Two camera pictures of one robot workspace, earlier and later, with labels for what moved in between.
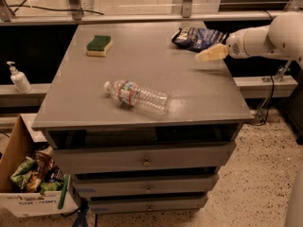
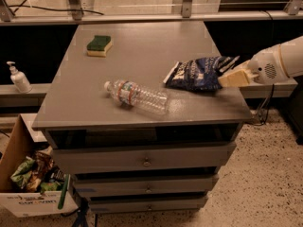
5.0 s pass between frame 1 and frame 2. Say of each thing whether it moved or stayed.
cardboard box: stayed
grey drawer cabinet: stayed
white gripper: moved
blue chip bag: moved
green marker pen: stayed
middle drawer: stayed
